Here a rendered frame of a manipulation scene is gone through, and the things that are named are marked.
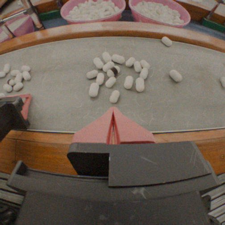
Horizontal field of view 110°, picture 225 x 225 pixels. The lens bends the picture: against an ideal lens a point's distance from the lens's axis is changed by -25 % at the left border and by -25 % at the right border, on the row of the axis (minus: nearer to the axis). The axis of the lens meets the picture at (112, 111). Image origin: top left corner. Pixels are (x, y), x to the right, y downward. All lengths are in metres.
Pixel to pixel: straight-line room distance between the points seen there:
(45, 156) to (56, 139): 0.04
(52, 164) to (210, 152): 0.36
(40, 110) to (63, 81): 0.10
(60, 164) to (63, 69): 0.24
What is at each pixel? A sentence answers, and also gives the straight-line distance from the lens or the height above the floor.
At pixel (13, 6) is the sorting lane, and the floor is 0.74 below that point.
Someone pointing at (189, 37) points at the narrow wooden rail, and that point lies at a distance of 0.46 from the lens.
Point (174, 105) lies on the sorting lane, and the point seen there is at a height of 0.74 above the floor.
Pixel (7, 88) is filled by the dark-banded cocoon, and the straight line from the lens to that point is 0.41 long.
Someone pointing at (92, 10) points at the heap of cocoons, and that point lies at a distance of 0.55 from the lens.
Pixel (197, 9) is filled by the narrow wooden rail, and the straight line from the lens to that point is 0.82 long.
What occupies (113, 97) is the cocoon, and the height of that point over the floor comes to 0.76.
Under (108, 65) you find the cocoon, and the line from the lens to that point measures 0.28.
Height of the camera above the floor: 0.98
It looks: 76 degrees down
